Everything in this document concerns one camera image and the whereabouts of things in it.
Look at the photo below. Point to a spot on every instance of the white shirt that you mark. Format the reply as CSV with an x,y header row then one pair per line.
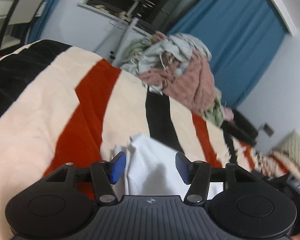
x,y
150,169

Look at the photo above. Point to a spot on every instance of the left blue curtain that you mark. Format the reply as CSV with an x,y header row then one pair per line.
x,y
40,22

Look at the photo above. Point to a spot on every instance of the black armchair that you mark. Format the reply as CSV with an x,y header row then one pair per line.
x,y
241,128

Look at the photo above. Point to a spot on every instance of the grey chair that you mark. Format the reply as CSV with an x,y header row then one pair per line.
x,y
21,12

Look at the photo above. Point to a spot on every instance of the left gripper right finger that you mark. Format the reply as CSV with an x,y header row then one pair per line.
x,y
197,175

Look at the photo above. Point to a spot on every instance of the pile of clothes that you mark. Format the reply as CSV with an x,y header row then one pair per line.
x,y
178,66

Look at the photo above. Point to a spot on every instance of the cream knitted pillow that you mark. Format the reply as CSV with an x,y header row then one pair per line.
x,y
287,155

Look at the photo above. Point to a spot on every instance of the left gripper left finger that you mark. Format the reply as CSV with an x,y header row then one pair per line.
x,y
104,174

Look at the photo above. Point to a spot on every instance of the striped bed blanket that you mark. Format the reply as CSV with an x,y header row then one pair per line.
x,y
63,108

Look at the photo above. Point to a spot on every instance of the right blue curtain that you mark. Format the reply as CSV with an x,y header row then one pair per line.
x,y
243,36

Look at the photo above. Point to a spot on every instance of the blue curtain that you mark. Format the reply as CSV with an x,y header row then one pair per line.
x,y
243,36
40,22

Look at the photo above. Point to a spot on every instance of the black wall socket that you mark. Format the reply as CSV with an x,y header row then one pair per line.
x,y
268,129

